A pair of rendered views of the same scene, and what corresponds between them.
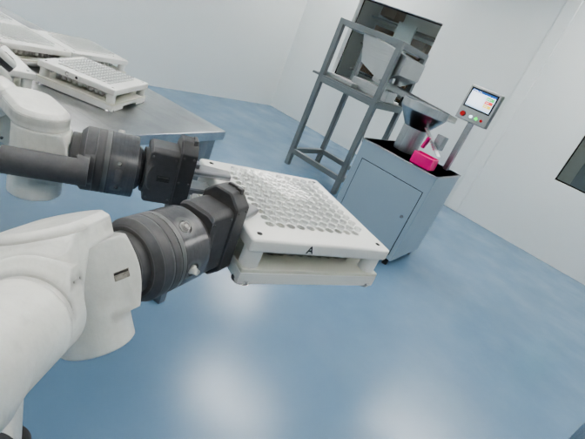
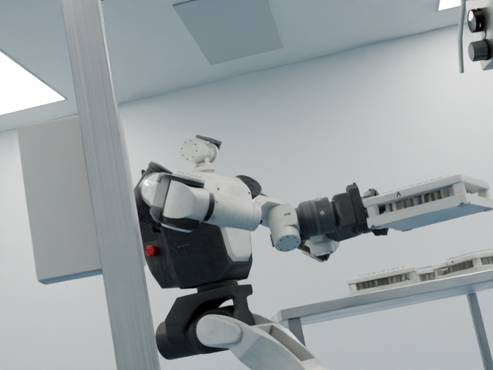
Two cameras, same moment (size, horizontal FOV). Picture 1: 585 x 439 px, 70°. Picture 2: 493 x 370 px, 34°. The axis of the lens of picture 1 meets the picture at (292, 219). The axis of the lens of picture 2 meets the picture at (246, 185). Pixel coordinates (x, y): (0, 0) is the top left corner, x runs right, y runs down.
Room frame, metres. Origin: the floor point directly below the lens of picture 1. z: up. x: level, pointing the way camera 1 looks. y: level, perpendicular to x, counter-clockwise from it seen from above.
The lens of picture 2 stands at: (-0.55, -1.62, 0.73)
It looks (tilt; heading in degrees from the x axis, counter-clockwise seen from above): 11 degrees up; 66
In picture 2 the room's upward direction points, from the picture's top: 11 degrees counter-clockwise
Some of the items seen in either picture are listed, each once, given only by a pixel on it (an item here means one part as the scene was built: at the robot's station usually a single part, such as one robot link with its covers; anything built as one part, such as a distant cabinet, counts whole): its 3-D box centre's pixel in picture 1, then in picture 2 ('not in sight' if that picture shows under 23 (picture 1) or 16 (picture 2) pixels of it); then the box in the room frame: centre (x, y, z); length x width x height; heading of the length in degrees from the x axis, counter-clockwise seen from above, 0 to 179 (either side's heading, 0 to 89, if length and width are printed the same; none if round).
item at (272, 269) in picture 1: (279, 233); (431, 213); (0.63, 0.01, 0.97); 0.24 x 0.24 x 0.02; 37
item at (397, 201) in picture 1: (390, 200); not in sight; (3.23, -0.66, 0.38); 0.63 x 0.57 x 0.76; 59
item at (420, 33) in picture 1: (385, 51); not in sight; (6.42, -0.27, 1.43); 1.32 x 0.01 x 1.11; 59
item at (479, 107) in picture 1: (465, 131); not in sight; (3.24, -0.91, 1.07); 0.23 x 0.10 x 0.62; 59
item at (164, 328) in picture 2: not in sight; (203, 321); (0.20, 0.59, 0.83); 0.28 x 0.13 x 0.18; 127
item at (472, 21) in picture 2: not in sight; (475, 20); (0.31, -0.66, 1.17); 0.04 x 0.01 x 0.04; 71
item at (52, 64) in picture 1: (97, 75); (478, 258); (1.34, 0.78, 0.90); 0.25 x 0.24 x 0.02; 4
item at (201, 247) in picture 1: (192, 239); (337, 212); (0.42, 0.10, 1.02); 0.12 x 0.10 x 0.13; 159
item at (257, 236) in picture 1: (290, 207); (427, 194); (0.63, 0.01, 1.02); 0.25 x 0.24 x 0.02; 37
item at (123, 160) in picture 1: (148, 168); (360, 217); (0.56, 0.22, 1.02); 0.12 x 0.10 x 0.13; 119
